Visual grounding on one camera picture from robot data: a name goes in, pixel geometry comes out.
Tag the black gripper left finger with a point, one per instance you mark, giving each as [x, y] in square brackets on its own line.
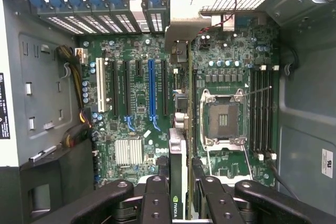
[155, 203]

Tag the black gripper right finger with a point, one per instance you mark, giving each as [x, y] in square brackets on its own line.
[218, 203]

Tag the silver chipset heatsink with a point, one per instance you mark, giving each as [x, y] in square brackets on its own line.
[128, 152]

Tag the metal socket cover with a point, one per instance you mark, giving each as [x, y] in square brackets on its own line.
[228, 146]

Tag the CPU socket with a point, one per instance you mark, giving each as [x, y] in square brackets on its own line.
[224, 119]

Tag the black plastic shroud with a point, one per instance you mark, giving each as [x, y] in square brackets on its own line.
[65, 176]

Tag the black RAM slot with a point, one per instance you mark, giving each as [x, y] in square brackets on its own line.
[259, 111]
[252, 111]
[195, 108]
[272, 111]
[265, 111]

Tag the blue expansion slot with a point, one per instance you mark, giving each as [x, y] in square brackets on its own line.
[151, 87]

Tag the long black expansion slot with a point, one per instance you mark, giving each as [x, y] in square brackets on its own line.
[114, 87]
[128, 87]
[165, 87]

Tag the white case sticker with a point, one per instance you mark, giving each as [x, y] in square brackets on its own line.
[327, 163]

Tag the thin metal locking lever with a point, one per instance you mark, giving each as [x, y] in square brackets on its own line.
[257, 90]

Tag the white expansion slot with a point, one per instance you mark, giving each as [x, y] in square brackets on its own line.
[100, 85]

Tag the open black PC case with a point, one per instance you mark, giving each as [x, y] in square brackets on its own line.
[302, 103]

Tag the short black expansion slot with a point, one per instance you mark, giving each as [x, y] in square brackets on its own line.
[138, 68]

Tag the green motherboard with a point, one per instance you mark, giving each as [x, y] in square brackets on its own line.
[223, 56]

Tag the white power connector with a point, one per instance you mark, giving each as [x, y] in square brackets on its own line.
[81, 55]

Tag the grey power supply unit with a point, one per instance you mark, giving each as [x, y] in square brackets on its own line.
[47, 77]

